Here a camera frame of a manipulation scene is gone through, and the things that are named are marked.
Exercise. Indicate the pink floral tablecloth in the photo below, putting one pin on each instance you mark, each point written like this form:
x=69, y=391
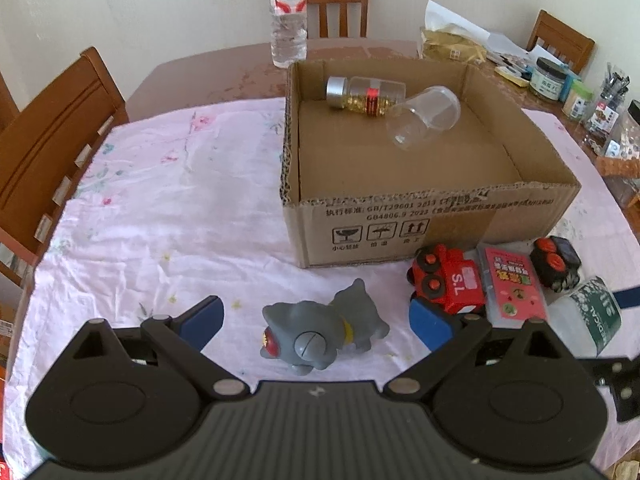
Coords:
x=175, y=210

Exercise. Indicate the dark lidded glass jar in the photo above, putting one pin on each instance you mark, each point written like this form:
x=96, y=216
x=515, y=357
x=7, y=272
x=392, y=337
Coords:
x=547, y=80

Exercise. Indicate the pink card case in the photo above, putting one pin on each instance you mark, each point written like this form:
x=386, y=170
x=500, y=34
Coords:
x=512, y=280

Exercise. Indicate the pile of papers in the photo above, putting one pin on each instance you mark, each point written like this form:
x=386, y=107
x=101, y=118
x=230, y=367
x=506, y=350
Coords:
x=515, y=55

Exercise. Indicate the clear plastic water bottle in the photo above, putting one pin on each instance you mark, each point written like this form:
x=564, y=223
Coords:
x=288, y=25

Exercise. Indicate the clear jar with pens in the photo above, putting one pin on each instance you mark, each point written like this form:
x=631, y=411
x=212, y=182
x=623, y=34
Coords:
x=607, y=105

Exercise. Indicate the cardboard box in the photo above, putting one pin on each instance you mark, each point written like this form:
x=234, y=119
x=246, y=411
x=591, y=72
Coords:
x=400, y=230

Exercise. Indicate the green lidded small jar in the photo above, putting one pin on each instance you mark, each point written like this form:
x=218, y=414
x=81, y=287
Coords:
x=577, y=100

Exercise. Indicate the large black lidded clear jar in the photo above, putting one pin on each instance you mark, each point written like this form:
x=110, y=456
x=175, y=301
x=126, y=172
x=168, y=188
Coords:
x=627, y=135

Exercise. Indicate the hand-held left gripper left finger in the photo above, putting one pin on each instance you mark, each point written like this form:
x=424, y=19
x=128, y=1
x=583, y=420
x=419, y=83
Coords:
x=207, y=317

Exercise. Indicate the glass jar with gold flakes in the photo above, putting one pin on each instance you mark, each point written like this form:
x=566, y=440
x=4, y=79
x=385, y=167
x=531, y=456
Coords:
x=370, y=95

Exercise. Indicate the red toy car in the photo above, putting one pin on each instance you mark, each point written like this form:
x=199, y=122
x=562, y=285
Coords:
x=452, y=280

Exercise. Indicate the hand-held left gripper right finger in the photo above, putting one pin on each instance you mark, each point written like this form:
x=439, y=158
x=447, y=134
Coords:
x=427, y=322

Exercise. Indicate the black toy car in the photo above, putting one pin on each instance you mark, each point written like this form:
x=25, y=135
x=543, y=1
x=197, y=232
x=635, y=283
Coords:
x=557, y=262

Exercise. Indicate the gold snack bag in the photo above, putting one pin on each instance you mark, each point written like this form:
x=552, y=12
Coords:
x=450, y=42

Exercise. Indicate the white plastic bottle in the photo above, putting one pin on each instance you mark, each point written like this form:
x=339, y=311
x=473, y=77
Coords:
x=582, y=317

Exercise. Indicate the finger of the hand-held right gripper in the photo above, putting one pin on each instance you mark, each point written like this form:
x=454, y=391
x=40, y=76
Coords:
x=629, y=298
x=622, y=385

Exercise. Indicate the grey toy animal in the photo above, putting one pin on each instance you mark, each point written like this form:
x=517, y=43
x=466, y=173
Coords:
x=320, y=330

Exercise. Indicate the clear empty plastic jar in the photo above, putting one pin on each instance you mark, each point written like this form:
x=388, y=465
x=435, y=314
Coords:
x=425, y=115

